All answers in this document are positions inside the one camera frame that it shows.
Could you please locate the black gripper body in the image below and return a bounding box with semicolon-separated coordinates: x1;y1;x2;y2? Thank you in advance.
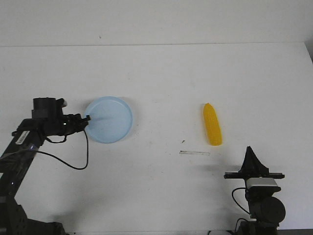
224;172;285;193
58;114;85;135

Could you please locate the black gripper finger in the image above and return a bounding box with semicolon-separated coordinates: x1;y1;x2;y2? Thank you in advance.
79;115;91;126
239;146;269;174

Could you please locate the light blue round plate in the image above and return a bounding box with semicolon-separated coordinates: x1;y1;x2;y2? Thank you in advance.
85;96;133;143

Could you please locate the yellow corn cob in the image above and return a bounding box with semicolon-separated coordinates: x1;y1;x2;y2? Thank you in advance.
202;103;223;146

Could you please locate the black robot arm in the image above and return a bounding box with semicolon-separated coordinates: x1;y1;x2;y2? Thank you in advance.
224;146;286;235
0;97;90;235

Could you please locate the horizontal clear tape strip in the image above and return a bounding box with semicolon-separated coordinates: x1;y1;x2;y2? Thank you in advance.
179;150;210;156

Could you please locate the right black cable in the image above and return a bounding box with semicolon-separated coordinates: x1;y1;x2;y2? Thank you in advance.
231;187;252;232

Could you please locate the black cable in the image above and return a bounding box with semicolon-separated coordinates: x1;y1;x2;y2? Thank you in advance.
231;187;252;232
36;129;89;170

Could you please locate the left black cable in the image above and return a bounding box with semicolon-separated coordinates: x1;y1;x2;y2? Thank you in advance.
36;129;89;170

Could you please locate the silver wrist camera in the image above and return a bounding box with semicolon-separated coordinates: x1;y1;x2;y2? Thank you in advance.
246;177;281;192

